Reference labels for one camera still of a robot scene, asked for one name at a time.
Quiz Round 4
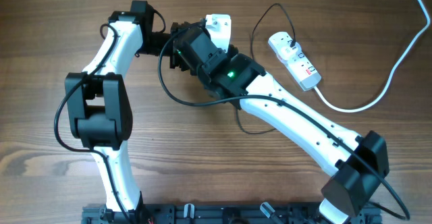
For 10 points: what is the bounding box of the black charger cable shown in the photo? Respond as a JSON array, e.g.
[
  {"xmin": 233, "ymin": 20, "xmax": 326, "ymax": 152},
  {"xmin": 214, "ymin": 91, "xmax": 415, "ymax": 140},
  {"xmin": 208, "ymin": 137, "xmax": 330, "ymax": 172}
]
[{"xmin": 235, "ymin": 3, "xmax": 298, "ymax": 136}]

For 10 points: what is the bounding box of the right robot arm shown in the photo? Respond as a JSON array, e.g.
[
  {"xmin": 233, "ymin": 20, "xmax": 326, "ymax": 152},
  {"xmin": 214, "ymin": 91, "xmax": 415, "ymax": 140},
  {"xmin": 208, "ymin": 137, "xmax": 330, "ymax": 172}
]
[{"xmin": 173, "ymin": 28, "xmax": 389, "ymax": 223}]

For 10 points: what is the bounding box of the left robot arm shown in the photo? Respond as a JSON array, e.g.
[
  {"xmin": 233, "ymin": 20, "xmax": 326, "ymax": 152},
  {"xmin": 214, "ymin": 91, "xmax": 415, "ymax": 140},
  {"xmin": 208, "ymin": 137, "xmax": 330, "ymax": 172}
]
[{"xmin": 60, "ymin": 0, "xmax": 189, "ymax": 223}]

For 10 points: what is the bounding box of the white charger plug adapter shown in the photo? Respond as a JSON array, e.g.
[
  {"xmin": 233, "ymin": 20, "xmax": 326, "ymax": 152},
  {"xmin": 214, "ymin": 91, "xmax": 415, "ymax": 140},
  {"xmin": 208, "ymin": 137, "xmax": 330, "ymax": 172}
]
[{"xmin": 276, "ymin": 45, "xmax": 302, "ymax": 63}]

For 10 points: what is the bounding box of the white power strip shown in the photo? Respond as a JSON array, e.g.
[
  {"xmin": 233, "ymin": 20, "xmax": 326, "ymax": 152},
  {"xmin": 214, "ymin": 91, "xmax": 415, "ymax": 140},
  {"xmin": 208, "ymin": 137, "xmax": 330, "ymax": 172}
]
[{"xmin": 268, "ymin": 32, "xmax": 321, "ymax": 91}]

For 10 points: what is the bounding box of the black mounting rail base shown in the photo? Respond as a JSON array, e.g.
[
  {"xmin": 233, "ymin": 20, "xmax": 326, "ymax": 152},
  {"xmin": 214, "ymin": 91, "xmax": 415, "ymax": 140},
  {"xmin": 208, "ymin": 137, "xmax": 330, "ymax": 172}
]
[{"xmin": 81, "ymin": 202, "xmax": 383, "ymax": 224}]

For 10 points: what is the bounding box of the white power strip cord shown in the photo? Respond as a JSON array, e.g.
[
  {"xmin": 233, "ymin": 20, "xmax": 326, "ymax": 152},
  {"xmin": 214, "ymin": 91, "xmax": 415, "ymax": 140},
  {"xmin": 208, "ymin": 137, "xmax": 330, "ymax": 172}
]
[{"xmin": 313, "ymin": 0, "xmax": 432, "ymax": 113}]

